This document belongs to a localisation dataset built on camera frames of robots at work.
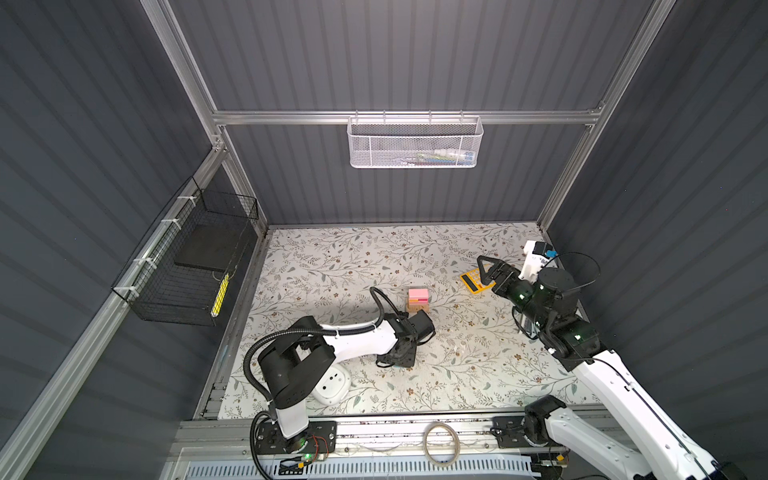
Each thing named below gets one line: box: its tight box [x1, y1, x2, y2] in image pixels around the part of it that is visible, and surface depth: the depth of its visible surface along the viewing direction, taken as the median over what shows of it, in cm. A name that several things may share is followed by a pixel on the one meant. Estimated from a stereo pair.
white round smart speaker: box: [312, 363, 352, 406], surface depth 80 cm
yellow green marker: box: [210, 273, 230, 318], surface depth 70 cm
